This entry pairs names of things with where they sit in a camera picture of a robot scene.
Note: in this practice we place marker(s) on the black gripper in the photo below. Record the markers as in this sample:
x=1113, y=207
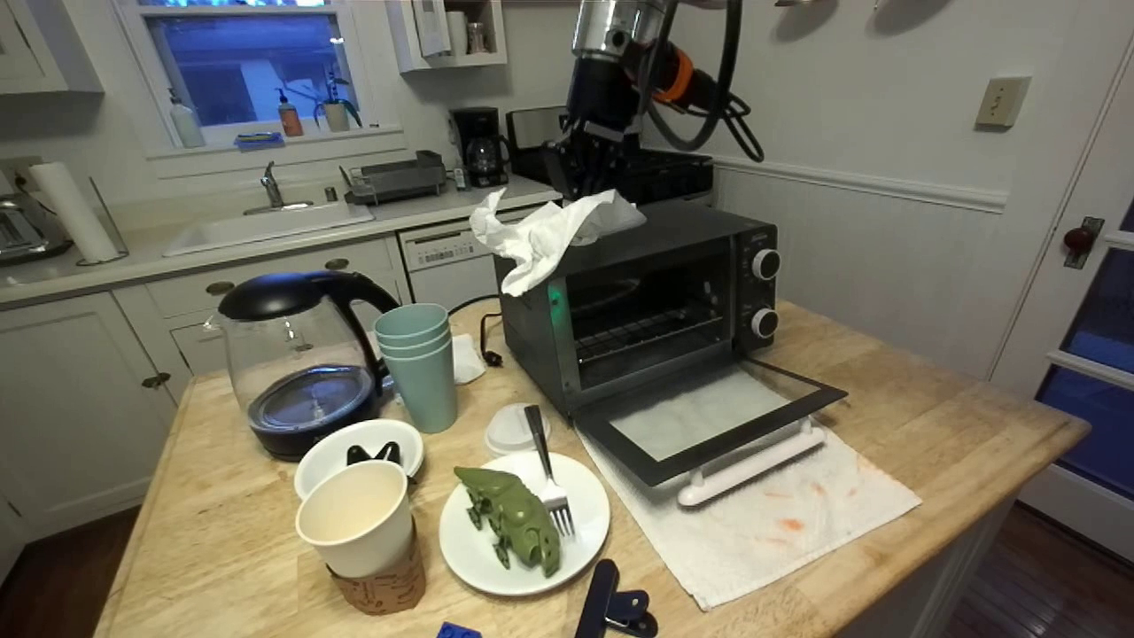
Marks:
x=596, y=146

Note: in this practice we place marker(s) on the white towel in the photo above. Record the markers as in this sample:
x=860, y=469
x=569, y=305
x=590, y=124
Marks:
x=537, y=237

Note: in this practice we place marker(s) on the paper towel roll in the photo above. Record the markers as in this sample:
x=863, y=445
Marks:
x=73, y=213

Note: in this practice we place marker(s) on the steel kitchen stove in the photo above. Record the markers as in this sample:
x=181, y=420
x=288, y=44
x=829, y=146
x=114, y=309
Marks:
x=680, y=179

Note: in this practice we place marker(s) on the black coffee maker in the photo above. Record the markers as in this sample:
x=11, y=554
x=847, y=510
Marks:
x=481, y=146

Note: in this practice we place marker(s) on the black toaster oven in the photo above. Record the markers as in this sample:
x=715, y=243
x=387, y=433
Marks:
x=537, y=323

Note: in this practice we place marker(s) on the white dishwasher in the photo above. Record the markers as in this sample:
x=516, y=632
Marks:
x=454, y=266

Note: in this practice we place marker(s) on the larger black oven knob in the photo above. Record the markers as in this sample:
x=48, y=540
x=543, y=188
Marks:
x=767, y=264

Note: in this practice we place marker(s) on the grey dish rack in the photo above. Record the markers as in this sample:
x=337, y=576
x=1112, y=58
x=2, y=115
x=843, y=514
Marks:
x=396, y=179

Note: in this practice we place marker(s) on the small white object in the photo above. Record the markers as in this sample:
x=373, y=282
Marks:
x=465, y=361

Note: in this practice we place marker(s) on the smaller black oven knob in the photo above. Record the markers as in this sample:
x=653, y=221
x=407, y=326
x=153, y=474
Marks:
x=765, y=319

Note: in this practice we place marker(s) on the teal plastic cup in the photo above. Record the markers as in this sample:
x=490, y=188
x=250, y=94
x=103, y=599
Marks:
x=412, y=318
x=412, y=334
x=422, y=390

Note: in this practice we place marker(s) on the small white round lid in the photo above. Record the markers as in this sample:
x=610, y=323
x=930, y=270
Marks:
x=508, y=427

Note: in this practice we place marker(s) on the orange soap bottle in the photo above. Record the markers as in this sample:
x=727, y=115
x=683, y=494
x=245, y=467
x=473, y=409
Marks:
x=288, y=120

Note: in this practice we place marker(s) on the metal sink faucet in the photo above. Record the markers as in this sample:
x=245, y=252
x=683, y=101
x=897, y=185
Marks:
x=276, y=185

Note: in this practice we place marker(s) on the white kitchen sink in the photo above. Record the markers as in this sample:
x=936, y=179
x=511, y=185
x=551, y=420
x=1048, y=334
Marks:
x=269, y=230

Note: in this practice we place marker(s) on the green toy crocodile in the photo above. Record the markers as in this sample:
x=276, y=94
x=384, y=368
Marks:
x=516, y=514

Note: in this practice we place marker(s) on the blue sponge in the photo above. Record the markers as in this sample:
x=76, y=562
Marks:
x=258, y=140

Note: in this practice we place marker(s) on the black clip in bowl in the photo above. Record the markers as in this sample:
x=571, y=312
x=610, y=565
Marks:
x=373, y=456

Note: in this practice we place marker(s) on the glass electric kettle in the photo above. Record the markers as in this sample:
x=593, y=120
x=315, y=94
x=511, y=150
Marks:
x=302, y=376

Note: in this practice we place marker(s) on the kitchen window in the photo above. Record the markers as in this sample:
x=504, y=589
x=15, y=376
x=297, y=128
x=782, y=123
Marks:
x=250, y=67

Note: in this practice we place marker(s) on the white bowl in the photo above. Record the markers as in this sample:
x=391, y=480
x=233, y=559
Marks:
x=324, y=456

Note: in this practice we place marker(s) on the stained white cloth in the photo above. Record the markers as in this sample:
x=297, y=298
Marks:
x=782, y=520

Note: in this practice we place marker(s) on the white plate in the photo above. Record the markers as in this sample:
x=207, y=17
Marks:
x=473, y=550

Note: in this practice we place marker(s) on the cream paper cup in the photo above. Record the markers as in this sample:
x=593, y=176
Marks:
x=357, y=520

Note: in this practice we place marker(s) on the black and blue clip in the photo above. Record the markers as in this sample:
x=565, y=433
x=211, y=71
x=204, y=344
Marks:
x=614, y=608

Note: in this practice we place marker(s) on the cork cup holder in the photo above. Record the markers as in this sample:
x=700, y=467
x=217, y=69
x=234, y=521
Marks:
x=384, y=589

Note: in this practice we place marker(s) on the small blue object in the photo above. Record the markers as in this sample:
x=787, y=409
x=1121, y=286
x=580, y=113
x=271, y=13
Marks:
x=460, y=632

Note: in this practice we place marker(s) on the dark door knob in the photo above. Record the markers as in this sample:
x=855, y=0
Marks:
x=1078, y=238

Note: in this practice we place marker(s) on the white glazed door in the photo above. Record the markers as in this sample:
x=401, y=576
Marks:
x=1099, y=330

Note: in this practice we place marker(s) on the white base cabinets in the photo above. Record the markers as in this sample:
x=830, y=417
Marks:
x=73, y=402

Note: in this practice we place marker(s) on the silver toaster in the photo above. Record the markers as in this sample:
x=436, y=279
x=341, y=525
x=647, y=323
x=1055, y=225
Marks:
x=26, y=232

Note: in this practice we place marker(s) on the white wall shelf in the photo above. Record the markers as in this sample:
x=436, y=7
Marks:
x=447, y=38

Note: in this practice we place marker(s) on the white wall cabinet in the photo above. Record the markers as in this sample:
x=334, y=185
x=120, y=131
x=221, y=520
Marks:
x=39, y=39

